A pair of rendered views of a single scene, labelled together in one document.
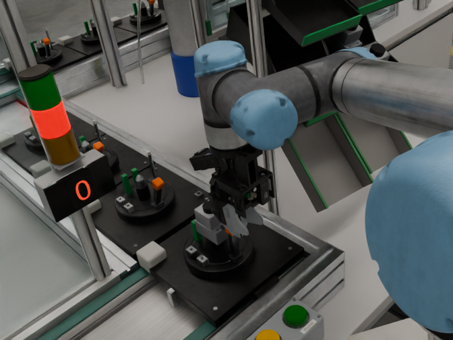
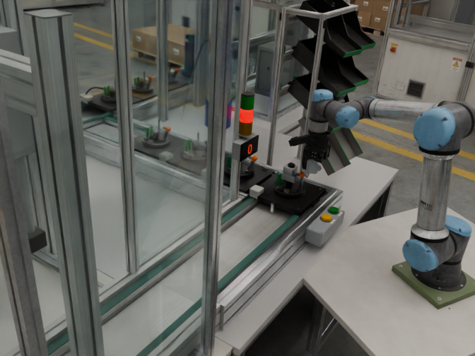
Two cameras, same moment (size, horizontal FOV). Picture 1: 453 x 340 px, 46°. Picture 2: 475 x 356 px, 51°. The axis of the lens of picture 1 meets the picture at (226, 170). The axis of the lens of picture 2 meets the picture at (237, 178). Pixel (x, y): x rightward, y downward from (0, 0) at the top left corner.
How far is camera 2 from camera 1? 124 cm
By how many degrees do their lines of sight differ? 18
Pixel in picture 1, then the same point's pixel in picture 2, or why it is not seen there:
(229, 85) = (333, 104)
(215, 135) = (316, 126)
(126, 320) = (250, 217)
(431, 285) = (434, 138)
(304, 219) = not seen: hidden behind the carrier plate
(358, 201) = (333, 180)
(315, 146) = not seen: hidden behind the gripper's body
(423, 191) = (433, 116)
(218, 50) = (324, 92)
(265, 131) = (350, 120)
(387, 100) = (395, 110)
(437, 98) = (414, 108)
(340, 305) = not seen: hidden behind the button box
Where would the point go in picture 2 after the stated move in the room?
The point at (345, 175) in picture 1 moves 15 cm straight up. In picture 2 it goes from (336, 160) to (342, 130)
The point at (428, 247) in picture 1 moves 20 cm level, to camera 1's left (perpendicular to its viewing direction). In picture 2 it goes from (433, 128) to (374, 134)
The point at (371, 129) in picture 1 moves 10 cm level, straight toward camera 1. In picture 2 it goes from (343, 142) to (347, 151)
